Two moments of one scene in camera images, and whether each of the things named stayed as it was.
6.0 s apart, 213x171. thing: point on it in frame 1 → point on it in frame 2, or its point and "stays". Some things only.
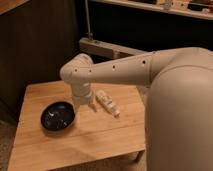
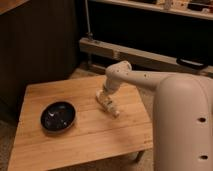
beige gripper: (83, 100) → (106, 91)
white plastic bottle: (106, 101) stays
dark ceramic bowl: (57, 116) stays
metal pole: (89, 34) stays
